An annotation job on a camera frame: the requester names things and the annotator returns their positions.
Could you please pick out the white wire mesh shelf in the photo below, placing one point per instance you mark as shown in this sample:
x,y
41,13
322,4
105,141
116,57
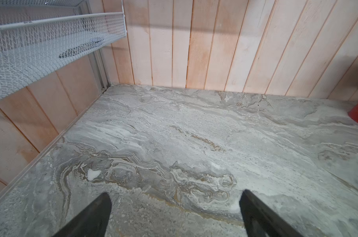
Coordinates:
x,y
38,38

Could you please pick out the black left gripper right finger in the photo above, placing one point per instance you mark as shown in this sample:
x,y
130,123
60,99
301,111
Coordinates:
x,y
261,221

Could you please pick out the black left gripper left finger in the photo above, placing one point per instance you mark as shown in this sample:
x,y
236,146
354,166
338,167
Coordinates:
x,y
92,221

